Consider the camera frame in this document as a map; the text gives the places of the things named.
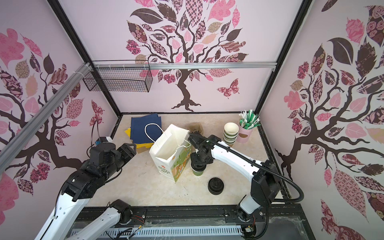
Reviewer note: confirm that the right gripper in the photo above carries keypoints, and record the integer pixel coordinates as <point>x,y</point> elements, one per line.
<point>194,160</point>

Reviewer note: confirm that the green paper coffee cup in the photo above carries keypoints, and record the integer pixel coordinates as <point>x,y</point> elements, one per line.
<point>198,172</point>

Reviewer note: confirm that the white illustrated paper bag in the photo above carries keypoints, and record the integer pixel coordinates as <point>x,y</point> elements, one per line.
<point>171,152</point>

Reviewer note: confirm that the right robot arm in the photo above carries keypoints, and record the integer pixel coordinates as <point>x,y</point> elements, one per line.
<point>265,180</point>

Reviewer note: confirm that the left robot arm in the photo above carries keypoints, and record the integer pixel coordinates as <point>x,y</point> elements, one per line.
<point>105,160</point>

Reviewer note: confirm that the stack of pulp cup carriers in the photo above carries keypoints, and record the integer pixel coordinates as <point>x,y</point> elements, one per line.
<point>196,128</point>

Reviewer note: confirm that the stack of black lids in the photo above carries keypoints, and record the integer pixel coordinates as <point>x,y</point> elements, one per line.
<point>215,186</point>

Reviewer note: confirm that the stack of paper cups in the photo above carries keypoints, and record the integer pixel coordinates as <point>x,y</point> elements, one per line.
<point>231,131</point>

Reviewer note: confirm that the pink straw holder cup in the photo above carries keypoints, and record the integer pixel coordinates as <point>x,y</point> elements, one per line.
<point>244,135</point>

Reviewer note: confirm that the yellow napkins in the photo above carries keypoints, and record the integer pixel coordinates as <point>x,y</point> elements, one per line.
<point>139,146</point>

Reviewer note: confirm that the bundle of wrapped straws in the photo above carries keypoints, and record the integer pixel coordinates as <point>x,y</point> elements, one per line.
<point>249,120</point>

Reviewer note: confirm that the dark blue napkins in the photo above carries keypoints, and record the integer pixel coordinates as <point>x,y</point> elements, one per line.
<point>146,129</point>

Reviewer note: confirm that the white slotted cable duct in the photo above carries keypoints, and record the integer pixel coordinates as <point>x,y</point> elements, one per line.
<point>160,233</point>

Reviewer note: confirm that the black wire basket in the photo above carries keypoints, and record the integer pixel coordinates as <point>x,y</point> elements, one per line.
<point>120,77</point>

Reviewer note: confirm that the aluminium rail back wall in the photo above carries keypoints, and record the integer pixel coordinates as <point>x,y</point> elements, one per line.
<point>189,66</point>

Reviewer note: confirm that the aluminium rail wall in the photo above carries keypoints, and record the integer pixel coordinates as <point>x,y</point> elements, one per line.
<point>189,66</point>
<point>11,150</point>

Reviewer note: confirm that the aluminium rail left wall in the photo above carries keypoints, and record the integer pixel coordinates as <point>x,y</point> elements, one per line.
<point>11,150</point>

